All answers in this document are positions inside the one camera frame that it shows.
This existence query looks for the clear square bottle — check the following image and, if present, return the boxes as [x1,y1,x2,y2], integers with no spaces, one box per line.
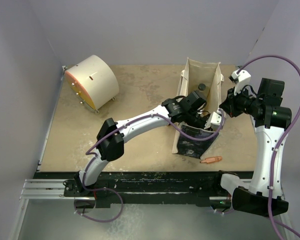
[197,83,207,92]

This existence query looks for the canvas tote bag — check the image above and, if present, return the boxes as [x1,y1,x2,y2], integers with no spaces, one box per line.
[172,58,224,159]

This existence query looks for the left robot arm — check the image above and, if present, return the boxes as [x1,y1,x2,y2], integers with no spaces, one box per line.
[74,90,207,196]

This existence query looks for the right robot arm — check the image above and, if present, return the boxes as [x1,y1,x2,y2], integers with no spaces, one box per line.
[212,78,292,217]

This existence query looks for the orange highlighter pen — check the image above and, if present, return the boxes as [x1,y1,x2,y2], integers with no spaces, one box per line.
[200,156,223,164]

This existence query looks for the white cylindrical box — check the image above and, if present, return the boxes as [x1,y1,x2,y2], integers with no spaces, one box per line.
[65,55,120,113]

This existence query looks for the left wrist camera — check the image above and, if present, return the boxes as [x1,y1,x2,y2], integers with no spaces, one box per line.
[204,108,225,132]

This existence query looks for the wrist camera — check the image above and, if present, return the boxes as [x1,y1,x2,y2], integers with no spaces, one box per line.
[229,70,251,96]
[204,108,225,132]

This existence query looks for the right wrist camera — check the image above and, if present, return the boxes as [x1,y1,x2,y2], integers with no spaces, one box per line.
[229,70,251,96]

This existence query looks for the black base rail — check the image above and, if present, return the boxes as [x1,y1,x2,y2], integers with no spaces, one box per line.
[33,171,231,209]

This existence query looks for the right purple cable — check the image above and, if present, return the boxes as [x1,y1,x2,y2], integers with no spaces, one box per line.
[213,54,300,240]

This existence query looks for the purple cable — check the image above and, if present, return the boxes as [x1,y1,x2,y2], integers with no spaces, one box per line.
[73,109,226,222]
[213,54,300,240]

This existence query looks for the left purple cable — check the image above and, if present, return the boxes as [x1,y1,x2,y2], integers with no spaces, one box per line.
[73,109,226,222]

